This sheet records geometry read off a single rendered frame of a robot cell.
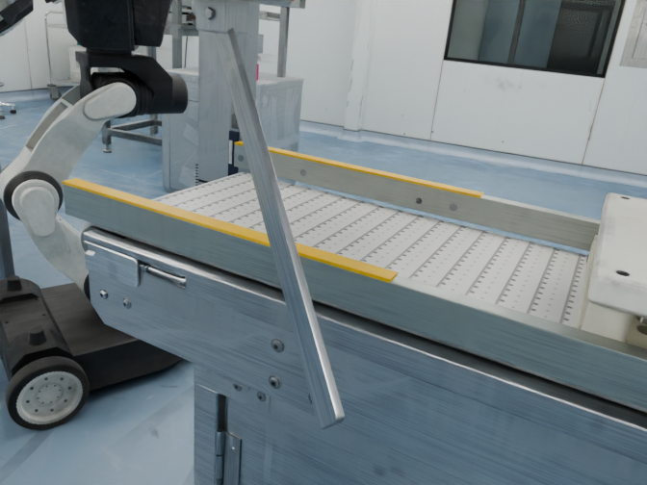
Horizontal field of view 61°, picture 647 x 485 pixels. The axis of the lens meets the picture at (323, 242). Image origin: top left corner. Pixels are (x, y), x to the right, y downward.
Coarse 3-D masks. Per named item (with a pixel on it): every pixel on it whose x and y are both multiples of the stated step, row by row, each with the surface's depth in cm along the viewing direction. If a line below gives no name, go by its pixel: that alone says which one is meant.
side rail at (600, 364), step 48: (144, 240) 50; (192, 240) 47; (240, 240) 44; (336, 288) 41; (384, 288) 39; (432, 288) 39; (432, 336) 39; (480, 336) 37; (528, 336) 35; (576, 336) 34; (576, 384) 35; (624, 384) 33
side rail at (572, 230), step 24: (288, 168) 73; (312, 168) 71; (336, 168) 69; (360, 192) 69; (384, 192) 67; (408, 192) 66; (432, 192) 64; (456, 216) 64; (480, 216) 62; (504, 216) 61; (528, 216) 60; (552, 216) 59; (576, 216) 58; (552, 240) 59; (576, 240) 58
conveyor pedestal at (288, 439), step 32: (224, 384) 57; (224, 416) 61; (256, 416) 57; (288, 416) 54; (224, 448) 61; (256, 448) 59; (288, 448) 56; (320, 448) 54; (352, 448) 51; (384, 448) 49; (224, 480) 62; (256, 480) 60; (288, 480) 58; (320, 480) 56; (352, 480) 54; (384, 480) 52; (416, 480) 49; (448, 480) 47
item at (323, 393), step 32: (224, 0) 40; (224, 32) 40; (224, 64) 41; (256, 128) 37; (256, 160) 37; (256, 192) 37; (288, 224) 34; (288, 256) 33; (288, 288) 34; (320, 352) 31; (320, 384) 31; (320, 416) 31
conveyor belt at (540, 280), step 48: (192, 192) 65; (240, 192) 67; (288, 192) 69; (336, 240) 56; (384, 240) 57; (432, 240) 58; (480, 240) 59; (480, 288) 48; (528, 288) 49; (576, 288) 50
